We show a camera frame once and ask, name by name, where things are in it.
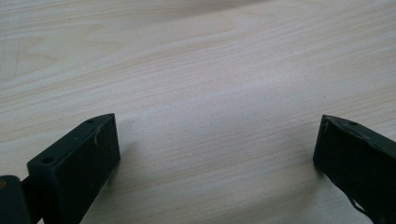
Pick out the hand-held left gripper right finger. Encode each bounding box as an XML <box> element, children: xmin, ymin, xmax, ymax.
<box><xmin>312</xmin><ymin>114</ymin><xmax>396</xmax><ymax>224</ymax></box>

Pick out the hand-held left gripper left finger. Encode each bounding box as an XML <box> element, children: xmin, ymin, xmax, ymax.
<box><xmin>26</xmin><ymin>113</ymin><xmax>121</xmax><ymax>224</ymax></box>

